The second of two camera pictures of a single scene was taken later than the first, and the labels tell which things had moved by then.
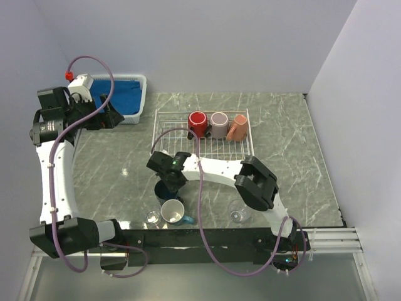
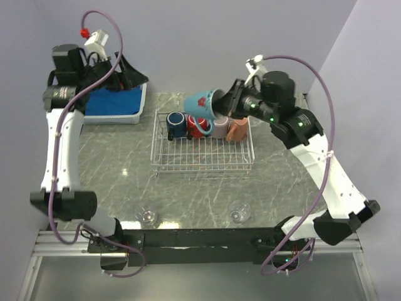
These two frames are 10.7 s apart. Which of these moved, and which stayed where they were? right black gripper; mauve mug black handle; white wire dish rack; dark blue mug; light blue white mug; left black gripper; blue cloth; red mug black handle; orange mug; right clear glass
Moved: dark blue mug; light blue white mug; left black gripper; right black gripper
Stayed: blue cloth; red mug black handle; white wire dish rack; mauve mug black handle; right clear glass; orange mug
